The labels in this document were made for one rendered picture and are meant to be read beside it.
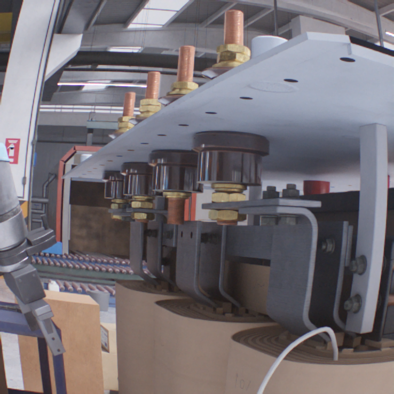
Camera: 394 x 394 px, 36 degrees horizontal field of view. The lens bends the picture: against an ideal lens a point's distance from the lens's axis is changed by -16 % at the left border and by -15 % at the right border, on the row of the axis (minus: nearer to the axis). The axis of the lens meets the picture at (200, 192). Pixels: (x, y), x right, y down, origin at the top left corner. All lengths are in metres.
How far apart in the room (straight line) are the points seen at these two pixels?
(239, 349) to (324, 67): 0.45
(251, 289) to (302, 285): 0.42
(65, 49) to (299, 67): 11.52
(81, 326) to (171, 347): 1.24
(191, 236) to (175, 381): 0.29
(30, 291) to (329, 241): 0.46
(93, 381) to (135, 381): 0.88
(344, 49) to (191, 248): 0.79
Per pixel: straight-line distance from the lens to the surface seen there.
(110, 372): 4.36
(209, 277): 1.24
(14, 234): 0.99
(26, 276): 0.99
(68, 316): 2.39
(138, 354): 1.56
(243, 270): 1.23
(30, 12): 12.12
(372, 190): 0.76
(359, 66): 0.50
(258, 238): 1.05
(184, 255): 1.23
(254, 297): 1.17
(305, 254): 0.77
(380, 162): 0.76
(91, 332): 2.41
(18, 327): 1.76
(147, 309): 1.52
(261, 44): 0.61
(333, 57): 0.48
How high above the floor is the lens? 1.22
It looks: 3 degrees up
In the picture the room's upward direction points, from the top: 3 degrees clockwise
